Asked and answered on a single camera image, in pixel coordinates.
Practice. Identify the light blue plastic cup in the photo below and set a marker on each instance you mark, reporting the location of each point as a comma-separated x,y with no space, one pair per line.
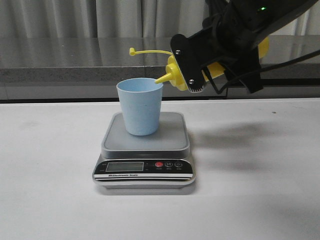
140,100

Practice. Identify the electronic kitchen scale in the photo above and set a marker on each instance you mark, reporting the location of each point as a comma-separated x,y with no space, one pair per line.
157,164

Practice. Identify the grey curtain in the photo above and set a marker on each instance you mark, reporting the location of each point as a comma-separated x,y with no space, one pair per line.
101,18

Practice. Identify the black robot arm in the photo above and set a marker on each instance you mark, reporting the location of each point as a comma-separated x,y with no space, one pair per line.
270,16

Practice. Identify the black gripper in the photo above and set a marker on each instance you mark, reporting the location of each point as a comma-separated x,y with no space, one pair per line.
232,38

